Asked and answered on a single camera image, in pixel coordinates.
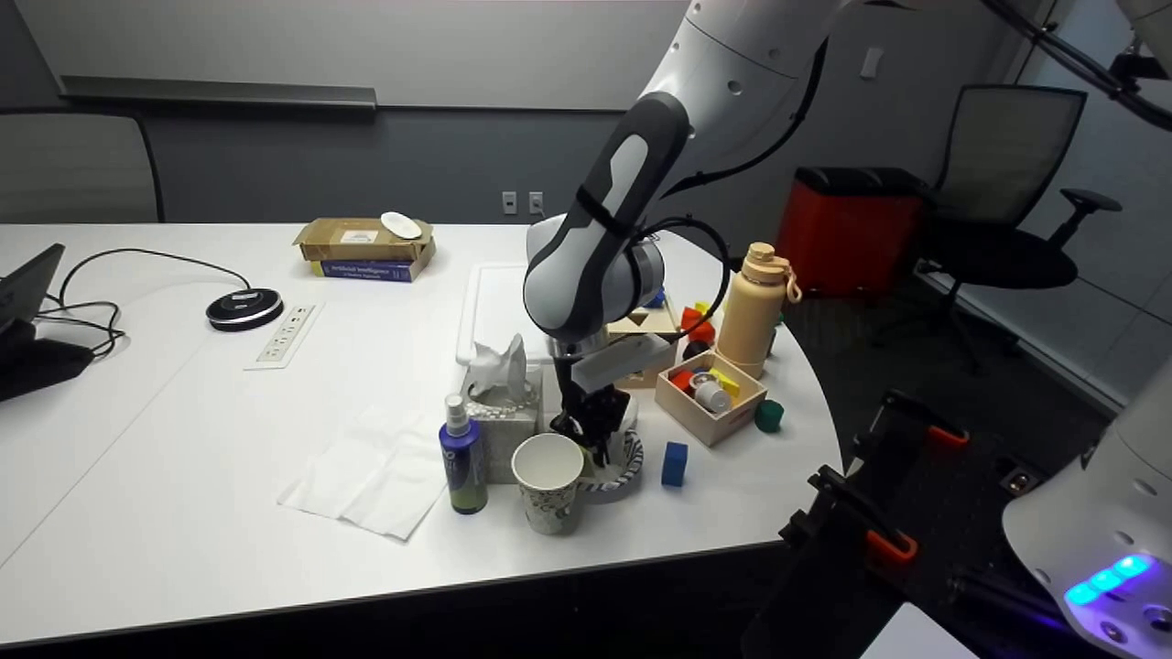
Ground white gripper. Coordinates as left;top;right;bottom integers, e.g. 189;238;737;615
553;332;677;468

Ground white ceramic cup bowl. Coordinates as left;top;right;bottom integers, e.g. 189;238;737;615
509;427;592;540

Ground grey patterned tissue box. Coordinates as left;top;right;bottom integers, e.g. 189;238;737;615
465;369;545;454

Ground flat white tissue sheet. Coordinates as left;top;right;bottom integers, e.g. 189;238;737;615
276;433;448;546

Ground blue white patterned plate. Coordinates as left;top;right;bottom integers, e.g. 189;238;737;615
581;419;647;505

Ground blue rectangular block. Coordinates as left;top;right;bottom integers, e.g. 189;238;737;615
660;440;691;486

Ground wooden shape sorter box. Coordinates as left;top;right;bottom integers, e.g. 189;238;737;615
605;305;682;391

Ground small wooden tray box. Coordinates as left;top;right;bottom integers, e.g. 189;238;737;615
653;347;773;447

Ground red toy block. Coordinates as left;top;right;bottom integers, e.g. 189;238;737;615
677;305;722;358

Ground beige water bottle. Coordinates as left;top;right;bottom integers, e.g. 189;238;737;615
713;238;804;380

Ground blue book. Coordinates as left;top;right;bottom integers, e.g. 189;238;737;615
320;256;420;285

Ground white tape roll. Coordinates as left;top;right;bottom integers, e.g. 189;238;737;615
377;210;429;243

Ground black stand orange clamps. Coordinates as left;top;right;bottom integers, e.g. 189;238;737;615
744;386;981;659

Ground brown cardboard box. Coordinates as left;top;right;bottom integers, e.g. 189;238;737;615
294;211;440;274

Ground red bin black lid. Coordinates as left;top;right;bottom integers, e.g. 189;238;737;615
775;166;928;302

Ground white power strip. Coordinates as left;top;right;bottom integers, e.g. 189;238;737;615
246;302;321;374

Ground black round speaker puck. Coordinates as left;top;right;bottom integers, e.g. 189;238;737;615
205;281;289;332

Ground white paper sheet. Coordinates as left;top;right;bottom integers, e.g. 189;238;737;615
856;597;981;659

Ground black mesh office chair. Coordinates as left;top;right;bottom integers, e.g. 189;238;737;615
911;81;1125;369

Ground black laptop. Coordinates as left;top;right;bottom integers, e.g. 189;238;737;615
0;238;71;342

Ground white wall whiteboard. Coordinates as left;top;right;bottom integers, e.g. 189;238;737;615
10;0;691;117

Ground black cable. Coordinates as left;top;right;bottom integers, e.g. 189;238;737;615
34;243;255;358

